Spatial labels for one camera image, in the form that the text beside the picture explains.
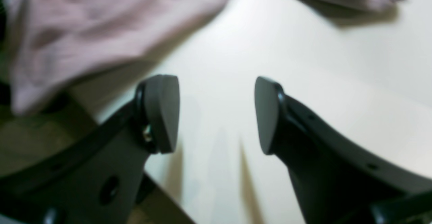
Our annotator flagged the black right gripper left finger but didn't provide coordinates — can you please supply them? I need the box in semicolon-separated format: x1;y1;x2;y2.
1;75;180;224

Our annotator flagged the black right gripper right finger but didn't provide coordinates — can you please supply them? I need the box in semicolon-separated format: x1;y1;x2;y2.
254;76;432;224

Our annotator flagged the mauve t-shirt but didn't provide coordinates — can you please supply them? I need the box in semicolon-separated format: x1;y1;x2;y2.
7;0;410;115

